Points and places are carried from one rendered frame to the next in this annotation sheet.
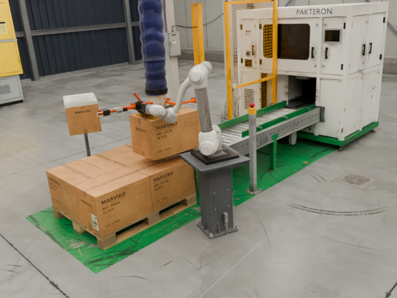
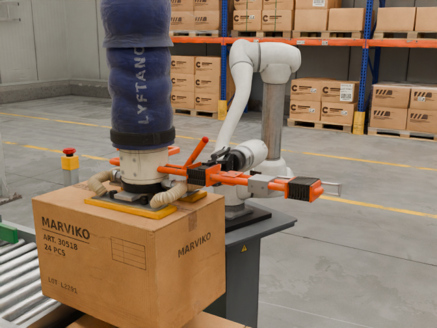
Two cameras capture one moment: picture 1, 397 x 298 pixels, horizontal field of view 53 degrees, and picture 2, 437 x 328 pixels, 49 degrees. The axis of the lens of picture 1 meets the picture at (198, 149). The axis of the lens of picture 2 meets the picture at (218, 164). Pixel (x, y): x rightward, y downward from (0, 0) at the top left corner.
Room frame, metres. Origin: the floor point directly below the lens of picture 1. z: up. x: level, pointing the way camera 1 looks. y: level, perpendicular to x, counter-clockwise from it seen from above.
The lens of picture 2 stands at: (4.17, 2.03, 1.64)
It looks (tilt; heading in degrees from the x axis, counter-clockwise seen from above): 15 degrees down; 253
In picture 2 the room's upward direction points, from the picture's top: 1 degrees clockwise
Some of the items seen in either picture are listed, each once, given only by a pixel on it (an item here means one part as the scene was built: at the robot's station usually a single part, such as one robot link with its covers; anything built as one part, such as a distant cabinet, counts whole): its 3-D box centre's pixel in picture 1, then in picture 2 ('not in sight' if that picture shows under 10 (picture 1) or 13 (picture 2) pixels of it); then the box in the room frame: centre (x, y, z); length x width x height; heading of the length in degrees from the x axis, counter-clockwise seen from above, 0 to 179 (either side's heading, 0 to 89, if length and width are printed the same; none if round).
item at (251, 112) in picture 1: (252, 151); (75, 241); (4.21, -0.61, 0.50); 0.07 x 0.07 x 1.00; 43
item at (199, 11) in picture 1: (200, 85); not in sight; (5.39, -0.08, 1.05); 0.87 x 0.10 x 2.10; 5
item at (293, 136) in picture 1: (282, 132); not in sight; (5.43, -1.22, 0.30); 0.53 x 0.39 x 0.22; 43
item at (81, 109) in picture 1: (81, 113); not in sight; (5.18, 1.52, 0.82); 0.60 x 0.40 x 0.40; 18
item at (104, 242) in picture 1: (125, 203); not in sight; (3.94, 0.84, 0.07); 1.20 x 1.00 x 0.14; 133
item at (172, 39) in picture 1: (173, 44); not in sight; (5.35, 0.24, 1.62); 0.20 x 0.05 x 0.30; 133
